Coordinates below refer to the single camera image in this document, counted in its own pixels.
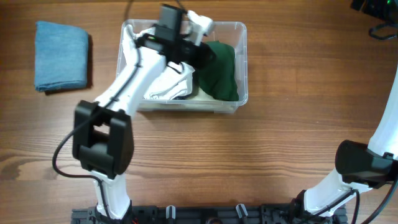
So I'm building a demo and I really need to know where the dark green cloth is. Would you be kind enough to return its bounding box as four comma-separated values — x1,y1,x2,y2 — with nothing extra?
193,41,239,101

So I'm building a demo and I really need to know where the clear plastic storage container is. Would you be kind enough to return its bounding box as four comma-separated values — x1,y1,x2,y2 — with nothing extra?
115,19,249,114

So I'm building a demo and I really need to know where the white cloth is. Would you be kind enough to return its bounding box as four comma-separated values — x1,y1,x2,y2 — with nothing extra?
122,24,195,100

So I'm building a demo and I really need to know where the cream cloth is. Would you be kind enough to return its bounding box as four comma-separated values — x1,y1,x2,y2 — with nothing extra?
139,90,236,111

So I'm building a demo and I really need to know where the blue cloth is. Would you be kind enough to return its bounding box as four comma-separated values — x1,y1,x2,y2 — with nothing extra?
34,21,89,92

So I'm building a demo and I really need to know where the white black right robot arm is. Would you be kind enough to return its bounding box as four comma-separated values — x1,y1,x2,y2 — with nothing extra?
288,83,397,223

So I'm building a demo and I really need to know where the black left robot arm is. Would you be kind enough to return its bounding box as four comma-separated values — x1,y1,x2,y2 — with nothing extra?
72,4,215,223

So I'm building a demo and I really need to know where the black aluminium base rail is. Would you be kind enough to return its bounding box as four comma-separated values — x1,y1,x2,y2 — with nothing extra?
70,203,348,224

